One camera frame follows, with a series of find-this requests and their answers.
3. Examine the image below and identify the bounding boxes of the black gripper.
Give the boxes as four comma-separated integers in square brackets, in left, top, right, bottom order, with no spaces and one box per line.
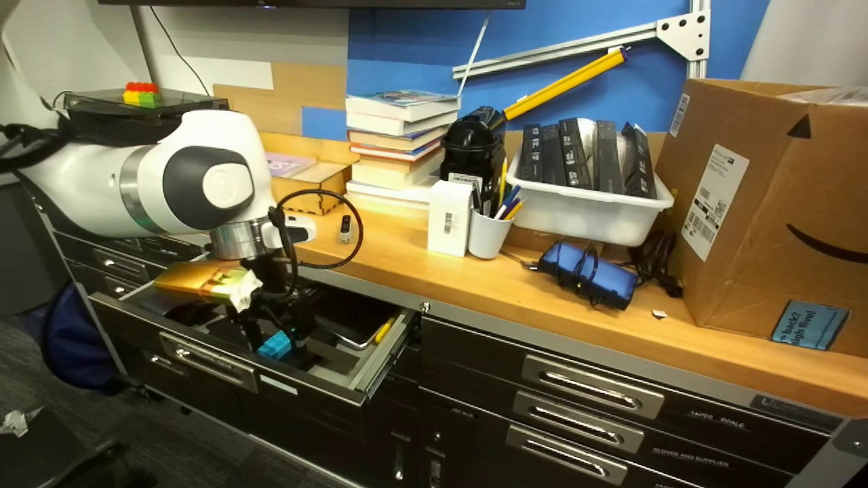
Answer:
[236,254,321,359]

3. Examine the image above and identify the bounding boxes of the blue building block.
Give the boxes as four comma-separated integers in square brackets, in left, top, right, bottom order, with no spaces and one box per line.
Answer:
[256,328,300,367]

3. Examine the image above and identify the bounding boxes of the open grey metal drawer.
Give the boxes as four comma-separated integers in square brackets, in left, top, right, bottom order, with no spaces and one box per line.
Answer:
[88,267,422,412]

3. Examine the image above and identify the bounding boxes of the black drawer cabinet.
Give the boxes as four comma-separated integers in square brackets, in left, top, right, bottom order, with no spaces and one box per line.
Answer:
[37,200,857,488]

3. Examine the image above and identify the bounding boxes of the yellow pencil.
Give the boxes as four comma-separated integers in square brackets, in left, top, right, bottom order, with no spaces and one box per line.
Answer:
[370,315,399,351]

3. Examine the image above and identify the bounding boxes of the shallow wooden tray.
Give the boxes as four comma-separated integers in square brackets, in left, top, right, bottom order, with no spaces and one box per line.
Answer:
[258,130,358,211]

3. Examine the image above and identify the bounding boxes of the purple UIST sheet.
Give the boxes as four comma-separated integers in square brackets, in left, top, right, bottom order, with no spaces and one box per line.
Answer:
[263,149,321,183]

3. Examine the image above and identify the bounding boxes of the large white flat book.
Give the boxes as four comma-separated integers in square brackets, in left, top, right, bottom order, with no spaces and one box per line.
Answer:
[344,177,441,208]

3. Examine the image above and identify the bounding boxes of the thick tan book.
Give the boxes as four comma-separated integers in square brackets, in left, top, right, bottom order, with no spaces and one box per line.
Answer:
[350,154,447,192]

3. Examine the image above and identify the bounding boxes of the small white carton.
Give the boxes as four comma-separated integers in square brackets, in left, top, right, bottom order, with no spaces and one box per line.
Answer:
[426,180,476,261]

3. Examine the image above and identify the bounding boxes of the dark blue bag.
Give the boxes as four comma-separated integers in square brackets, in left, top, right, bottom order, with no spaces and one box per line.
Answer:
[38,282,126,397]

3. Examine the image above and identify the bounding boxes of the brown red book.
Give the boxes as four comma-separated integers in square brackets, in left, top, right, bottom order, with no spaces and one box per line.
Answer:
[348,128,452,169]

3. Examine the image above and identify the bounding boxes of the white pen cup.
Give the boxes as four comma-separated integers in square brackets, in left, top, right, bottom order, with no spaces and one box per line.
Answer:
[465,207,515,264]

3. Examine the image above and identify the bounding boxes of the white book blue cover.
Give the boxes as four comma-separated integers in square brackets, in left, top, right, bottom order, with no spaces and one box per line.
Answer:
[344,112,456,142]

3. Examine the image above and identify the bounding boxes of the thin white book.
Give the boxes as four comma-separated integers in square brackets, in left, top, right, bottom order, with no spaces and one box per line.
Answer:
[344,86,461,128]

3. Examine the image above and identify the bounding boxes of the black flat device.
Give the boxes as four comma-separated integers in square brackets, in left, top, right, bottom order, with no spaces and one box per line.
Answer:
[54,86,230,147]

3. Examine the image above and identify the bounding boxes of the pens in cup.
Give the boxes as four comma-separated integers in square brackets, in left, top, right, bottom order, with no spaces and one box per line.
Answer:
[485,172,530,223]

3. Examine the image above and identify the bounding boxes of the black label printer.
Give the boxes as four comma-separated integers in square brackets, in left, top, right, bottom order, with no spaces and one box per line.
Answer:
[438,103,511,191]

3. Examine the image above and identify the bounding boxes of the colourful toy bricks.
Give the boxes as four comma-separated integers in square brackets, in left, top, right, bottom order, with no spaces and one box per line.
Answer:
[119,80,164,112]

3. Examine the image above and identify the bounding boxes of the black monitor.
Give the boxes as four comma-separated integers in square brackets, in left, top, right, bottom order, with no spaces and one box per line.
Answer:
[96,0,530,15]

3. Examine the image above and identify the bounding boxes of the white plastic bin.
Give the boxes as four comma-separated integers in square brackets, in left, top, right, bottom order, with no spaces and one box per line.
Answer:
[506,154,679,250]

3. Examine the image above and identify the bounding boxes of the thin white rod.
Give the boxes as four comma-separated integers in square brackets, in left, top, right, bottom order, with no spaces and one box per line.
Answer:
[456,15,494,103]

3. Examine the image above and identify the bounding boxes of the black trays in bin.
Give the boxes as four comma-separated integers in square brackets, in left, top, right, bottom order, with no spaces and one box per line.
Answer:
[515,115,660,200]

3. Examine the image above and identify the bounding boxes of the yellow bar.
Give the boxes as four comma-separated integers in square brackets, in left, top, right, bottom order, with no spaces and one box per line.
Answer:
[499,46,629,124]

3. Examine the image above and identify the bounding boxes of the brown cardboard shipping box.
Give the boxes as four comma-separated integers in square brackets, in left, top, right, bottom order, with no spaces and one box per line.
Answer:
[654,76,868,362]

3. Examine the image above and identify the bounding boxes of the gold wrist camera mount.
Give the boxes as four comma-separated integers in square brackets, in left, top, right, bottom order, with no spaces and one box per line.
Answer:
[153,257,266,311]

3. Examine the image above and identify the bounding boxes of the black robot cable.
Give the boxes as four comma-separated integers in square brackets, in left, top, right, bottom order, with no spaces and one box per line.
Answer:
[268,184,367,275]

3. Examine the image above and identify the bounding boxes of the black cable bundle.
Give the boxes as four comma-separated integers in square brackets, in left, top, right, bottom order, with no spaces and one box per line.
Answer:
[629,223,692,303]

